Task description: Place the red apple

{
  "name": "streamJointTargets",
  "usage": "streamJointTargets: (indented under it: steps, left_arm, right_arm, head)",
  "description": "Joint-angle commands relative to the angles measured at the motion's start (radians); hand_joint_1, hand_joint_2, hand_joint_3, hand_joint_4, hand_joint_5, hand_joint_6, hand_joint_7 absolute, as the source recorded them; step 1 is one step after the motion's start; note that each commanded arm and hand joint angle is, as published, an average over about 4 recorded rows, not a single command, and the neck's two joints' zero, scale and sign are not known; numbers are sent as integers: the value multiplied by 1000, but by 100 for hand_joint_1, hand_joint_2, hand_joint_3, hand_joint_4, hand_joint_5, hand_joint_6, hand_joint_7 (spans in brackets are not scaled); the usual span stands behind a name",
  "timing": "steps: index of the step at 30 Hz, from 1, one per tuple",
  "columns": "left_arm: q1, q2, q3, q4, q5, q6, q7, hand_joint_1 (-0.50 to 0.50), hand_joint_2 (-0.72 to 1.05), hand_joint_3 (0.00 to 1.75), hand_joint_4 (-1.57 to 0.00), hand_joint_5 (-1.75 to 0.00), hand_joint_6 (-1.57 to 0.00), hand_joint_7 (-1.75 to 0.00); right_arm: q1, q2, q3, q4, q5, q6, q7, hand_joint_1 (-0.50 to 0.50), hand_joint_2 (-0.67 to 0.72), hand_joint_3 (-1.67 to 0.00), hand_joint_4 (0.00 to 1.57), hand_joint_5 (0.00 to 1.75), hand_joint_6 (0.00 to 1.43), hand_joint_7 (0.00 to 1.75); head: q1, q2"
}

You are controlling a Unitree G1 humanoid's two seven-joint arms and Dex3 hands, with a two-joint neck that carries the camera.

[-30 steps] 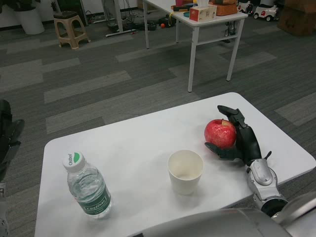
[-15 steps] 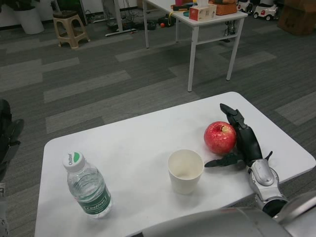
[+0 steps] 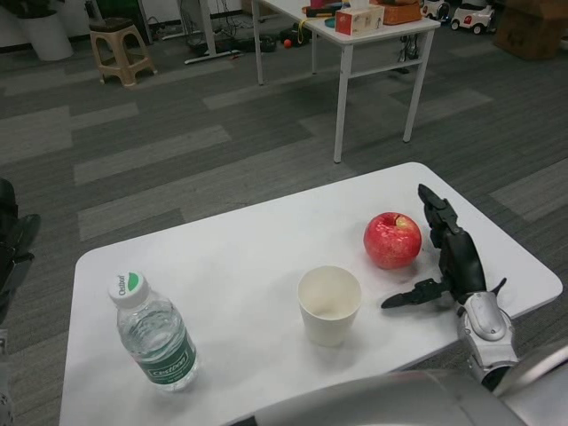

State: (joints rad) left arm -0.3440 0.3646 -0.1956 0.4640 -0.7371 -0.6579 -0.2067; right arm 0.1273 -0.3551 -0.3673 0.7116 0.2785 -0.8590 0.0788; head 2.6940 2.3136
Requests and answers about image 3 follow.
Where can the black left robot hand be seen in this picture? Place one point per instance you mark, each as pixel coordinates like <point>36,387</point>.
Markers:
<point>9,231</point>

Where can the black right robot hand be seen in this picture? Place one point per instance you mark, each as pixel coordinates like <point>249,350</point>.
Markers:
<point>461,262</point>

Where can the red apple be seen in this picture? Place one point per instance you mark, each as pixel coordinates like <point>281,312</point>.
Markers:
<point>392,242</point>

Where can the white paper cup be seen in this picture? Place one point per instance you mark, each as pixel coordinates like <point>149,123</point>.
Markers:
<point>328,324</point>

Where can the clear plastic water bottle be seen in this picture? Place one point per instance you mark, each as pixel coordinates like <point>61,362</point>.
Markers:
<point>155,337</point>

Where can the white round bin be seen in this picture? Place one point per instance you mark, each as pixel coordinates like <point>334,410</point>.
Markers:
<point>44,35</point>

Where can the beige plastic stool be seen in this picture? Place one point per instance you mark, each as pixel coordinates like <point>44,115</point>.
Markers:
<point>120,49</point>

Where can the white metal-leg table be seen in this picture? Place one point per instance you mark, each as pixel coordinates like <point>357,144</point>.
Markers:
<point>381,31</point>

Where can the white toy car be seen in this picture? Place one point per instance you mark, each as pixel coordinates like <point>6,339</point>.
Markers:
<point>435,9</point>
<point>472,18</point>

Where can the brown cardboard box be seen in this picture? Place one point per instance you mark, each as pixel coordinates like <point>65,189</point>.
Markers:
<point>532,26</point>

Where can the orange basket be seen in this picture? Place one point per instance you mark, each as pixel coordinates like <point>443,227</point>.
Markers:
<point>401,14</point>

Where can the red white tissue box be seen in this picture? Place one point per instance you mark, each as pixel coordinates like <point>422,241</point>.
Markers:
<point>357,22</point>

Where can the teal plate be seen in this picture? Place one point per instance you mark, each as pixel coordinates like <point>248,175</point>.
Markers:
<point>329,23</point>

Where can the white standing desk frame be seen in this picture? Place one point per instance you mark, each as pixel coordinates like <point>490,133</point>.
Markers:
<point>208,40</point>

